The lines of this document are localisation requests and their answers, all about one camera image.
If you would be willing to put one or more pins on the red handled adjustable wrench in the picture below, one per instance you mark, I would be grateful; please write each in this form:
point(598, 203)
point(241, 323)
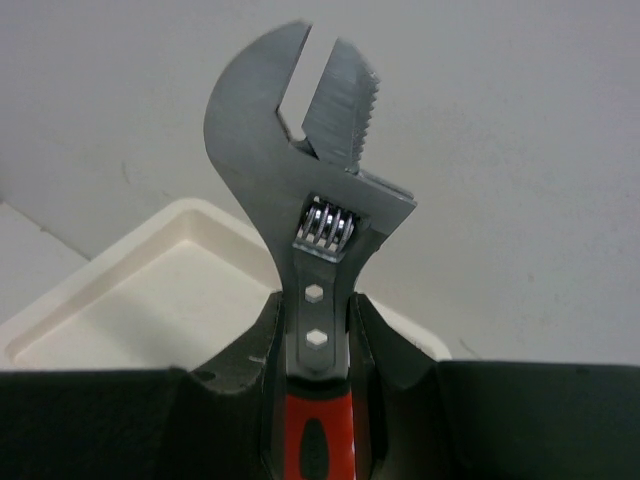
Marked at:
point(321, 217)

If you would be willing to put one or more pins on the white drawer cabinet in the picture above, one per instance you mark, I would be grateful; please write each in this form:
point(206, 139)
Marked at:
point(173, 292)

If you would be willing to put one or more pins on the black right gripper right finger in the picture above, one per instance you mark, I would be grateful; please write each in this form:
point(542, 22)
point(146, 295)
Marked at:
point(416, 417)

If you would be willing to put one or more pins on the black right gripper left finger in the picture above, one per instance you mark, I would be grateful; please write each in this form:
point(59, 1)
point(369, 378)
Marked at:
point(171, 423)

